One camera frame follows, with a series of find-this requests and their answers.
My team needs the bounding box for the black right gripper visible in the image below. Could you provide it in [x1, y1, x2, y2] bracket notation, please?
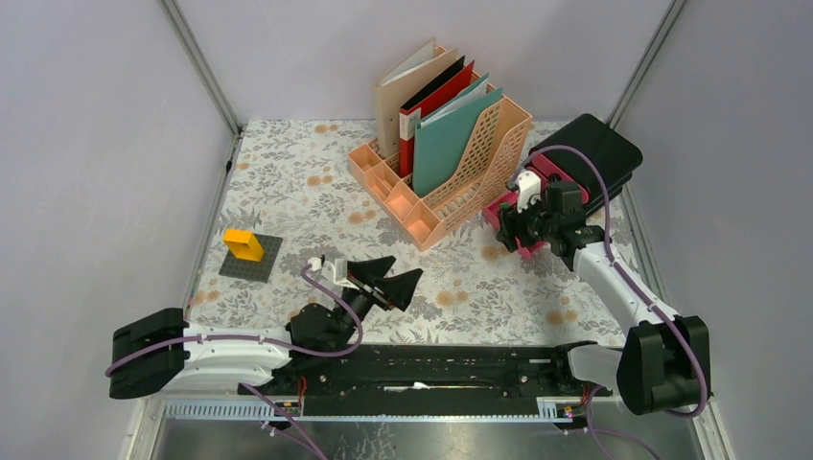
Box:
[496, 189, 558, 253]

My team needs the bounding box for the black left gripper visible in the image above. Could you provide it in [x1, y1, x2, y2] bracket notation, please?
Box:
[329, 256, 422, 352]

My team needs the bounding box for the teal file folder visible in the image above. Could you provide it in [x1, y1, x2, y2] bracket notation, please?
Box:
[411, 73, 503, 197]

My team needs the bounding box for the red file folder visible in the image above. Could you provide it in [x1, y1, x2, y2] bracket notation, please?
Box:
[398, 57, 475, 177]

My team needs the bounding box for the beige file binder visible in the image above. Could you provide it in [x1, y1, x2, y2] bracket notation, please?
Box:
[372, 38, 458, 159]

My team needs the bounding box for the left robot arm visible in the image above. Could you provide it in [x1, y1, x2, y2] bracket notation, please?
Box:
[105, 256, 424, 400]

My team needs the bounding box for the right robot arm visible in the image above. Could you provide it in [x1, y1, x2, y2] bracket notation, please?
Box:
[498, 173, 710, 418]

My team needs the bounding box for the peach plastic file organizer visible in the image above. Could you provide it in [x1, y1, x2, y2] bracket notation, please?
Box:
[348, 92, 532, 250]

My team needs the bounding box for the black pink drawer unit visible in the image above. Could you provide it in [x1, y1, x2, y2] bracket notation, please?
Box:
[527, 113, 642, 216]

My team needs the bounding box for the floral tablecloth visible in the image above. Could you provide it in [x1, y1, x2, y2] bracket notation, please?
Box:
[189, 120, 624, 347]

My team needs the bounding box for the yellow building block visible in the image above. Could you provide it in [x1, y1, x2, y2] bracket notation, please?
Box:
[222, 228, 265, 263]

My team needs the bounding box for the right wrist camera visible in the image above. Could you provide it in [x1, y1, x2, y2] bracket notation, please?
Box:
[516, 170, 542, 214]

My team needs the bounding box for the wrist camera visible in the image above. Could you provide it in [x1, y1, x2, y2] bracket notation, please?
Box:
[308, 256, 354, 288]
[516, 170, 542, 214]

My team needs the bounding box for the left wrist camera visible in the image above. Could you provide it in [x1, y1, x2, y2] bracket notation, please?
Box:
[308, 256, 354, 288]

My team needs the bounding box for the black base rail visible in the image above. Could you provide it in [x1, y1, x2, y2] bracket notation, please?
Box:
[256, 344, 595, 403]

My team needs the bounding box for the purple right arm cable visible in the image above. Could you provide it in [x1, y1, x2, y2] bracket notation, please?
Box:
[507, 144, 709, 460]

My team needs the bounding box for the grey slotted cable duct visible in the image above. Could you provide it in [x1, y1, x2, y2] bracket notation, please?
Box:
[163, 394, 573, 424]

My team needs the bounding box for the right aluminium frame post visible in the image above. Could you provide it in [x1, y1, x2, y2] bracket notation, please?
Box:
[606, 0, 688, 128]

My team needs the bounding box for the aluminium frame post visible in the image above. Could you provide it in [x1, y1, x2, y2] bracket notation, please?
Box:
[157, 0, 242, 137]
[606, 0, 688, 128]

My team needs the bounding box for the left aluminium frame post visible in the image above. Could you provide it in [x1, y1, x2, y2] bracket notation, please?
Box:
[157, 0, 242, 137]

